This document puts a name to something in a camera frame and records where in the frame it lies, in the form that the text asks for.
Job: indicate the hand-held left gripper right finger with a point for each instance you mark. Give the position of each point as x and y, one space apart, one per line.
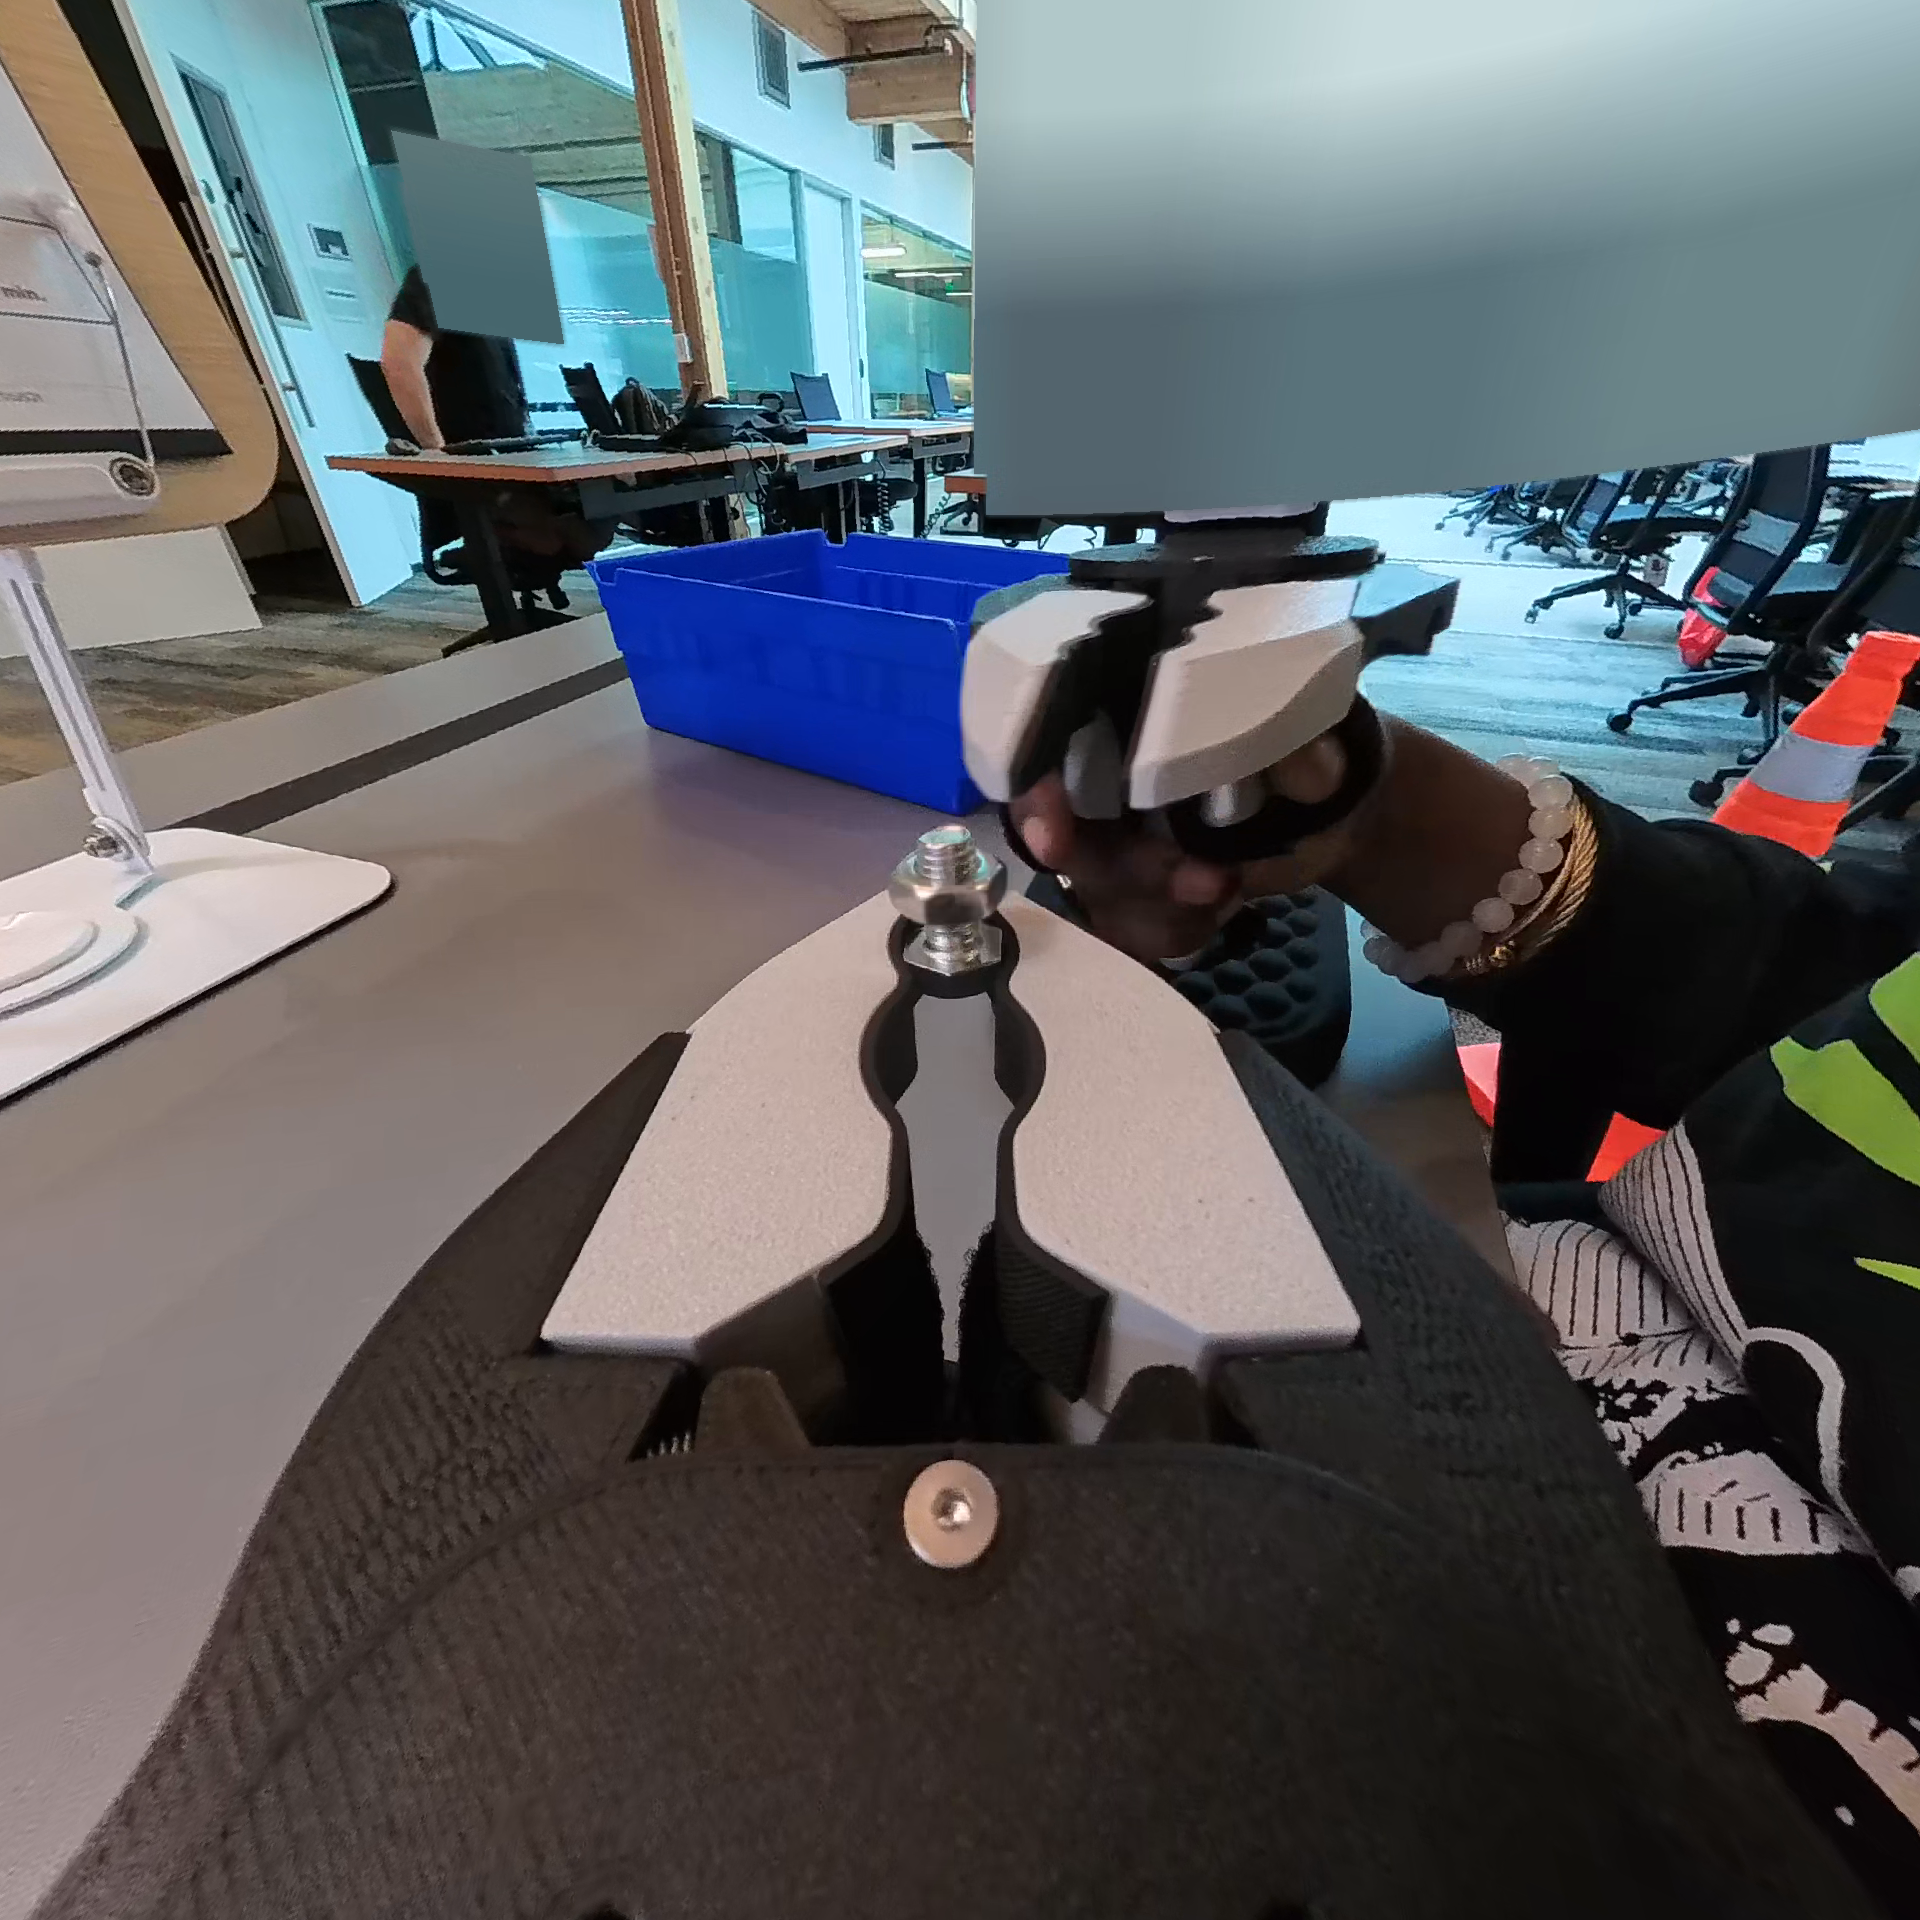
1183 1169

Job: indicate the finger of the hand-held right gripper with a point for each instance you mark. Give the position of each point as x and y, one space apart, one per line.
1244 692
1038 676

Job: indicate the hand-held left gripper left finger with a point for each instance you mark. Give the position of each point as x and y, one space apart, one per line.
738 1169

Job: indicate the long thin silver bolt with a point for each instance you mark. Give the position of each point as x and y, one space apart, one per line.
952 861

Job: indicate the large blue plastic bin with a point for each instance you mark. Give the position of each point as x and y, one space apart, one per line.
797 659

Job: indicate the person's right forearm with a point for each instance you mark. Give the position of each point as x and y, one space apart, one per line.
1680 959

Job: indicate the person's right hand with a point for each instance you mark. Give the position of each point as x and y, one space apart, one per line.
1262 909

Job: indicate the black mesh cushion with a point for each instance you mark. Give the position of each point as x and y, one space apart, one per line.
1276 1005

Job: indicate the black office chair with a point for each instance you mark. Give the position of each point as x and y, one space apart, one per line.
1802 647
1695 540

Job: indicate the wooden office desk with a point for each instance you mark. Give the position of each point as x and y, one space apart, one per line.
598 466

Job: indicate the sign on white stand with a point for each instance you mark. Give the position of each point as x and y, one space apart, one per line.
152 931

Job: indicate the person's black printed shirt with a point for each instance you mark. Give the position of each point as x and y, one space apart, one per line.
1802 1443

